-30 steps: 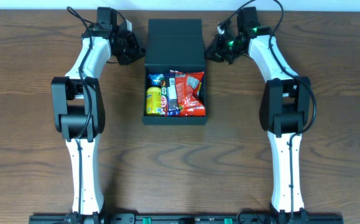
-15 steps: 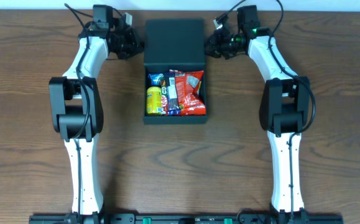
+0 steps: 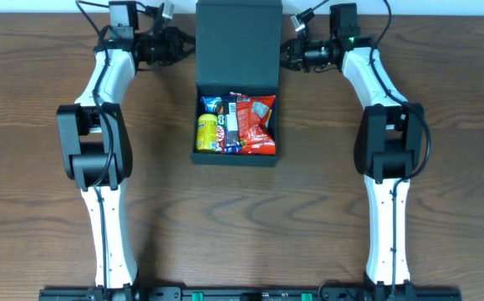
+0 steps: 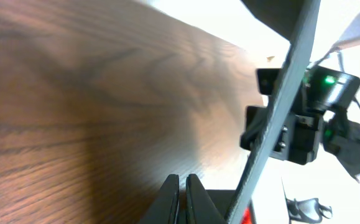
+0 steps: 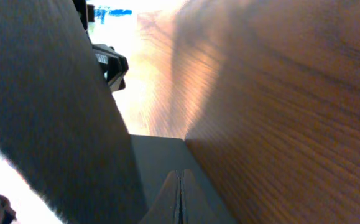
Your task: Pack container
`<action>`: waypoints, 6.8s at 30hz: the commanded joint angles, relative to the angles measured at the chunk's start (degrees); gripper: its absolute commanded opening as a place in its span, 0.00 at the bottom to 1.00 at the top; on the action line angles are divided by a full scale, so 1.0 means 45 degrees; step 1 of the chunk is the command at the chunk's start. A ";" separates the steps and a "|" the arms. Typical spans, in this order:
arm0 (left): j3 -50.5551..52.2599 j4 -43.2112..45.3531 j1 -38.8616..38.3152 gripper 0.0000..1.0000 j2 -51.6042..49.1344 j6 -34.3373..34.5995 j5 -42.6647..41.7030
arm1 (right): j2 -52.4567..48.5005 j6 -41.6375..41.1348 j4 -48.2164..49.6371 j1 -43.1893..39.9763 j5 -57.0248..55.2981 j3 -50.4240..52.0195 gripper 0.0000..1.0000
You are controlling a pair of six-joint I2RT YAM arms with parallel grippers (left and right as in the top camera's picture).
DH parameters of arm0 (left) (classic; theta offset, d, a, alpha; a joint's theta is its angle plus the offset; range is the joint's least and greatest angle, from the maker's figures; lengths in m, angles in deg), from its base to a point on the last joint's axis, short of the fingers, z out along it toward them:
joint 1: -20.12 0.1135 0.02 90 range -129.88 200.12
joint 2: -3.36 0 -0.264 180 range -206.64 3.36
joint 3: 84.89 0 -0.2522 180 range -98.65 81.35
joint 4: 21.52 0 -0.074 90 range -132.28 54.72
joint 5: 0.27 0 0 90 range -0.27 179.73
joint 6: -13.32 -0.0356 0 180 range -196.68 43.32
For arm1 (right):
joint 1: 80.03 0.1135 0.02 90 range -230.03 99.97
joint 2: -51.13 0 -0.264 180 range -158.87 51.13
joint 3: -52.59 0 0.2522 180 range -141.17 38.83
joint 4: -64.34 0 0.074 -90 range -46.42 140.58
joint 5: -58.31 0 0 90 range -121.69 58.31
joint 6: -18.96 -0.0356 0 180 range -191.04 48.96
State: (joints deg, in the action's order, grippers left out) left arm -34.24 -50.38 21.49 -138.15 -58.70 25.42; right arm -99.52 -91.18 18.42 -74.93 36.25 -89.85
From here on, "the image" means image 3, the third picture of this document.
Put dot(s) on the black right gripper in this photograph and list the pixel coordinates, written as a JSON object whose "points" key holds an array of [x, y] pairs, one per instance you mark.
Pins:
{"points": [[298, 54]]}

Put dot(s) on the blue Oreo cookie pack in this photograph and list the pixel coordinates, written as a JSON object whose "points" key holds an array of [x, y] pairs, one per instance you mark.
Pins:
{"points": [[211, 104]]}

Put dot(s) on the green candy wrapper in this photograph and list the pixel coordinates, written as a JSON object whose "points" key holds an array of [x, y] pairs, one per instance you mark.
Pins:
{"points": [[220, 115]]}

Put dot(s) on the red KitKat bar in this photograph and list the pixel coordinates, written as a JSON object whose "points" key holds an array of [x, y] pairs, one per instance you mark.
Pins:
{"points": [[220, 146]]}

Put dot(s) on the dark green box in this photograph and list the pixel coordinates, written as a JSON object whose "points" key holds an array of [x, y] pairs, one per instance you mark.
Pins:
{"points": [[237, 48]]}

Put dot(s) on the red snack bag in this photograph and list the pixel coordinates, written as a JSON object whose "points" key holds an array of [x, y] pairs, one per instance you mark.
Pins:
{"points": [[253, 136]]}

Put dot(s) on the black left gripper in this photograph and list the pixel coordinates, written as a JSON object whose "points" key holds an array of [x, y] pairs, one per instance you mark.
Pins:
{"points": [[174, 47]]}

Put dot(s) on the yellow round candy pack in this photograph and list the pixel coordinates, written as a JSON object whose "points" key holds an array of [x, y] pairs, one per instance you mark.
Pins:
{"points": [[206, 133]]}

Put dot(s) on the dark blue chocolate bar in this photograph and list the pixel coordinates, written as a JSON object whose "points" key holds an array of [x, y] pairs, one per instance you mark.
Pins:
{"points": [[232, 143]]}

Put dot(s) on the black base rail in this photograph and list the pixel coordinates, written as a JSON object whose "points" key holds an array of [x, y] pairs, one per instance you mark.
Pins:
{"points": [[332, 290]]}

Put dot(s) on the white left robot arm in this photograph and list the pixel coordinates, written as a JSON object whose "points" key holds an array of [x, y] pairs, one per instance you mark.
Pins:
{"points": [[95, 144]]}

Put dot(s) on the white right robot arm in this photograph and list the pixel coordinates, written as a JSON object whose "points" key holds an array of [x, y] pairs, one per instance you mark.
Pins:
{"points": [[392, 146]]}

